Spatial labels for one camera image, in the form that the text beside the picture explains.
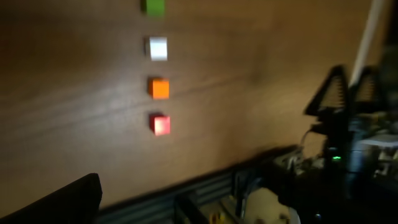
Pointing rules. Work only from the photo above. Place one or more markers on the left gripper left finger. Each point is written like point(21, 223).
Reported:
point(71, 202)

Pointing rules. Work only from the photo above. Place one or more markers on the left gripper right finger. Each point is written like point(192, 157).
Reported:
point(342, 208)

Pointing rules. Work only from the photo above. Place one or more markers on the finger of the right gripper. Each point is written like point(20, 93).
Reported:
point(331, 93)
point(368, 93)

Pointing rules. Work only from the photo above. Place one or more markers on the red cube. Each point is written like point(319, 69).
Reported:
point(161, 125)

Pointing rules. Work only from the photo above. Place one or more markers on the orange cube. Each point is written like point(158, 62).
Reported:
point(159, 88)

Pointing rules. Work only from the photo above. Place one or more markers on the green cube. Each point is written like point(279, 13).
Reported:
point(154, 7)

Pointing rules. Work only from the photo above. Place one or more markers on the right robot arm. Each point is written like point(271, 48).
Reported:
point(335, 146)

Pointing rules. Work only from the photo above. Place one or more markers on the white cube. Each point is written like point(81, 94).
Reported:
point(158, 48)

